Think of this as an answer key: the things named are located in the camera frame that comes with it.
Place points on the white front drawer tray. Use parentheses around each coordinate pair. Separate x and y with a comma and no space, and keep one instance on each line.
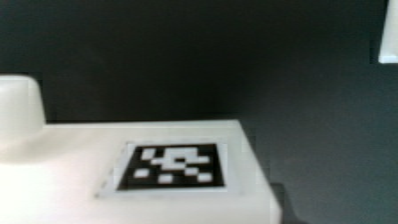
(125,173)

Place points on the white drawer cabinet box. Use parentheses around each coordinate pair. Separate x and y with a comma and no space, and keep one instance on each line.
(388,54)

